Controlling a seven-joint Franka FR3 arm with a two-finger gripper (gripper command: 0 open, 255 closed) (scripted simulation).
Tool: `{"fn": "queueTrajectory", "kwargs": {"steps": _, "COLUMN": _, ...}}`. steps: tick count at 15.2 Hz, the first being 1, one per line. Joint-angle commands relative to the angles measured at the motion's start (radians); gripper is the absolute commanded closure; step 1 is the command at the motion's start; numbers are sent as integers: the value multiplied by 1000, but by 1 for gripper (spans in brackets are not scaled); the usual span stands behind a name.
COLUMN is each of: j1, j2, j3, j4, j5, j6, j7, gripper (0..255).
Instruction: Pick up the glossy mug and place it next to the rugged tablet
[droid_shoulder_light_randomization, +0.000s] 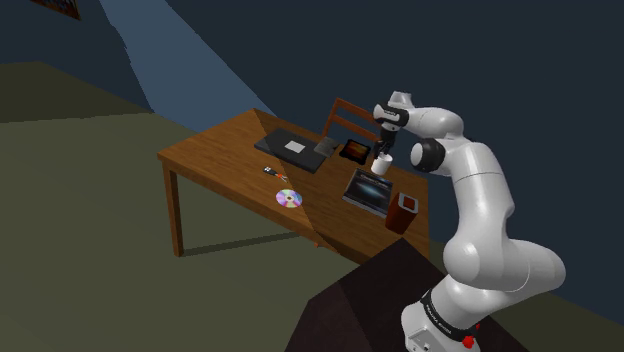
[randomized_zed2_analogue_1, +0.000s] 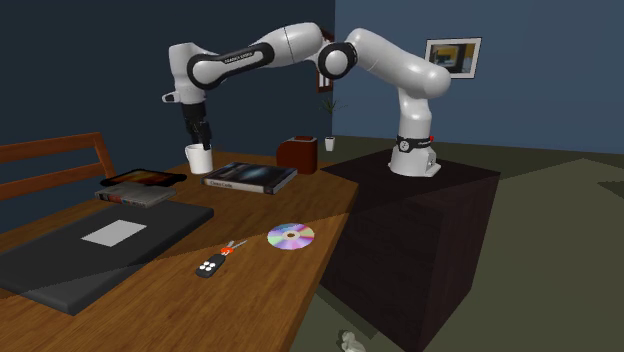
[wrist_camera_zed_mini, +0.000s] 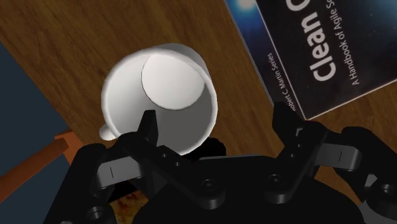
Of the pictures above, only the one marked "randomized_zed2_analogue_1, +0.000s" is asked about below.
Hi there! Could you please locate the white mug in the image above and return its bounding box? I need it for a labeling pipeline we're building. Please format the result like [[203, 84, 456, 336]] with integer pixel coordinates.
[[184, 142, 215, 175]]

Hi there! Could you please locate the black tablet with orange screen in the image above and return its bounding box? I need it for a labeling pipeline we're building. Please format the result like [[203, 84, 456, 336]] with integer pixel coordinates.
[[100, 168, 188, 189]]

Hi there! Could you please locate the dark hardcover book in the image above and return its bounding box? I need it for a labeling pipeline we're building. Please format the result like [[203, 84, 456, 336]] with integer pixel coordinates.
[[200, 161, 299, 196]]

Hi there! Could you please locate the grey book with red spine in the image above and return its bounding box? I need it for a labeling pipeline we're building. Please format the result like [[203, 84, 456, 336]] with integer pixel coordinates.
[[94, 181, 178, 209]]

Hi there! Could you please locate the dark red bin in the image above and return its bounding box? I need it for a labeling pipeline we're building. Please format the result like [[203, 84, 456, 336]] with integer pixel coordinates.
[[275, 135, 320, 176]]

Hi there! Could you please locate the potted plant in white pot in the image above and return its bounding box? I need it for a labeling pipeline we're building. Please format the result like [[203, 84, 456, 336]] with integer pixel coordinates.
[[319, 98, 348, 153]]

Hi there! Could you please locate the black car key fob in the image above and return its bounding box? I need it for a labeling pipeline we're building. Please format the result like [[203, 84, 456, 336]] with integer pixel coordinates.
[[195, 239, 248, 280]]

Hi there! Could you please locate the brown wooden chair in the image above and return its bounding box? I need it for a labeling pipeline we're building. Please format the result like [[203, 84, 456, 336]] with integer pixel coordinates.
[[0, 131, 118, 203]]

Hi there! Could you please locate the shiny compact disc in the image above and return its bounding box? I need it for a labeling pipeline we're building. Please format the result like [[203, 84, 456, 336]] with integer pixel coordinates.
[[266, 223, 316, 251]]

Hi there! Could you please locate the black closed laptop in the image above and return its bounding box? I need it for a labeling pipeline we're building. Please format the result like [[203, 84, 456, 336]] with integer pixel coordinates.
[[0, 199, 215, 317]]

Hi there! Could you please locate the brown wooden desk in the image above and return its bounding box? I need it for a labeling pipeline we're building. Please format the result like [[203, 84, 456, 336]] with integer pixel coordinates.
[[0, 150, 360, 352]]

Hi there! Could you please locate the dark wooden robot stand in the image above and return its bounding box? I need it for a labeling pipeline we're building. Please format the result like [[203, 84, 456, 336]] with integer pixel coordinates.
[[319, 148, 502, 352]]

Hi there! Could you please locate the crumpled white paper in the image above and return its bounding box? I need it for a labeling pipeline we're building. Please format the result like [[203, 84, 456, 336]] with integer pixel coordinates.
[[338, 330, 367, 352]]

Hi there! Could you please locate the brown framed wall picture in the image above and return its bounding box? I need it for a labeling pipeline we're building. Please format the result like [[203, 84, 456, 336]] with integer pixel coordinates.
[[315, 29, 336, 94]]

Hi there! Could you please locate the white framed wall picture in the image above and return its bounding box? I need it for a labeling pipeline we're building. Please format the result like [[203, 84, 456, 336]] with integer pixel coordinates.
[[424, 37, 483, 80]]

